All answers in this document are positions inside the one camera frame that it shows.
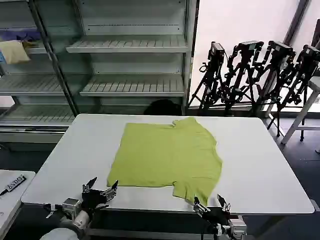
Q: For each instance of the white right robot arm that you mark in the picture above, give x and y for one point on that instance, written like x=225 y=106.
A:
x=236 y=226

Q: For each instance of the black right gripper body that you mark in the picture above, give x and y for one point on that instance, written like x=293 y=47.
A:
x=217 y=218

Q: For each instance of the black bag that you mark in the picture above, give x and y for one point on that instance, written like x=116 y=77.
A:
x=162 y=107

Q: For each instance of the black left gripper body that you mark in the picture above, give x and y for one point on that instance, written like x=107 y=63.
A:
x=93 y=200

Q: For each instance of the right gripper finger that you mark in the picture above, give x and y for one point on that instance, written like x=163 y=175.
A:
x=224 y=205
x=201 y=208

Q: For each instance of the white empty shelf unit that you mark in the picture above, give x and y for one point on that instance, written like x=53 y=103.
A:
x=135 y=62

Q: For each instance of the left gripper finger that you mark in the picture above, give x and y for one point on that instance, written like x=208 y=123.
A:
x=89 y=186
x=111 y=192

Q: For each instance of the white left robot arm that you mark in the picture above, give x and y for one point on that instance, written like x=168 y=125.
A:
x=77 y=220

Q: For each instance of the small white table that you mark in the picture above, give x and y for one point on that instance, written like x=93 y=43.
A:
x=10 y=207

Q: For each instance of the green printed t-shirt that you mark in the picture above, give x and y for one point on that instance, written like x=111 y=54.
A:
x=167 y=155

